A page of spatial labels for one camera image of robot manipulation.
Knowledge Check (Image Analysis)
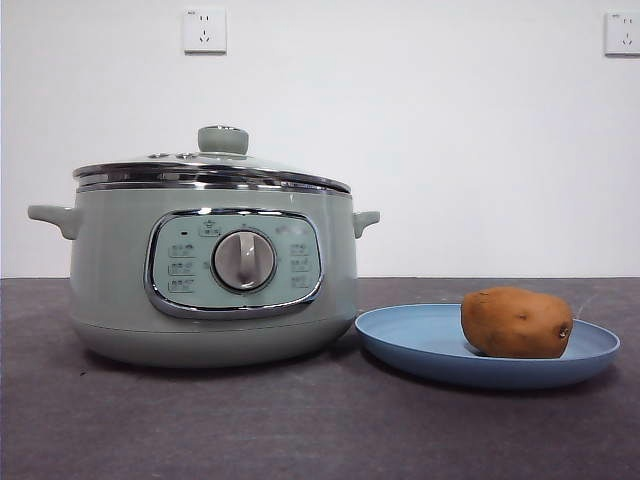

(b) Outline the glass lid with green knob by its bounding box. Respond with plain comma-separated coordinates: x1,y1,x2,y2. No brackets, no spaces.
72,124,353,194

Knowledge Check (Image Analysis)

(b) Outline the brown potato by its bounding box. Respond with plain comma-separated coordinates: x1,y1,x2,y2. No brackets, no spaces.
460,286,575,360

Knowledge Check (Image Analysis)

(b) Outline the blue round plate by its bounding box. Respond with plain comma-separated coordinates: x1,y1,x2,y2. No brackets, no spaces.
354,303,622,391

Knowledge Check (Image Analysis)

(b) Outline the pale green electric steamer pot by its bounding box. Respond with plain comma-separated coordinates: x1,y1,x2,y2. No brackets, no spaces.
27,185,381,370

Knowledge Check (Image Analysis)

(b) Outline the white wall socket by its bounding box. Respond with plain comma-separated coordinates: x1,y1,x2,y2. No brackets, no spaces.
182,8,228,55
603,10,640,57

